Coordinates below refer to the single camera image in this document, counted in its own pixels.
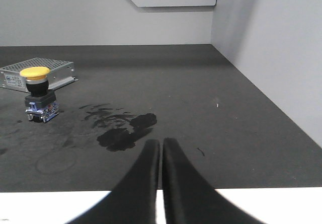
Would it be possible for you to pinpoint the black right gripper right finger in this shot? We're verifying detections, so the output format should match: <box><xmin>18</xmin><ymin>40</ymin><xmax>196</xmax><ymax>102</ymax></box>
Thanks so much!
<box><xmin>162</xmin><ymin>138</ymin><xmax>261</xmax><ymax>223</ymax></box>

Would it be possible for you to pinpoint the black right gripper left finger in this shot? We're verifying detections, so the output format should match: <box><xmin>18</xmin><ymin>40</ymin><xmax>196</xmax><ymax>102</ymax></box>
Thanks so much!
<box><xmin>70</xmin><ymin>139</ymin><xmax>160</xmax><ymax>223</ymax></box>

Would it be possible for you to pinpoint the yellow mushroom push button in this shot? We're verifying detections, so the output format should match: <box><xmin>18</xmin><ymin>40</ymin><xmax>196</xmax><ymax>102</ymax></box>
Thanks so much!
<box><xmin>20</xmin><ymin>66</ymin><xmax>59</xmax><ymax>123</ymax></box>

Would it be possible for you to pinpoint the small metal mesh power supply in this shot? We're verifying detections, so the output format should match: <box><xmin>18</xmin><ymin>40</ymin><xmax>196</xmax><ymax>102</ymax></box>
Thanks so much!
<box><xmin>1</xmin><ymin>57</ymin><xmax>77</xmax><ymax>92</ymax></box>

